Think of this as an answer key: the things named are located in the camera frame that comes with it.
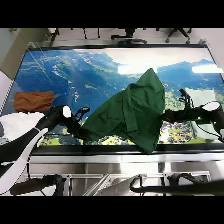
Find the green shirt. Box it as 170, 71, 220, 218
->
79, 67, 167, 155

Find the black office chair base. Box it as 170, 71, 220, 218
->
110, 27, 148, 46
164, 27, 193, 45

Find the brown garment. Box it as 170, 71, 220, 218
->
13, 91, 56, 114

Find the pale white garment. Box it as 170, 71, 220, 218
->
184, 86, 224, 141

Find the silver frame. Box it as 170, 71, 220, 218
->
0, 150, 224, 197

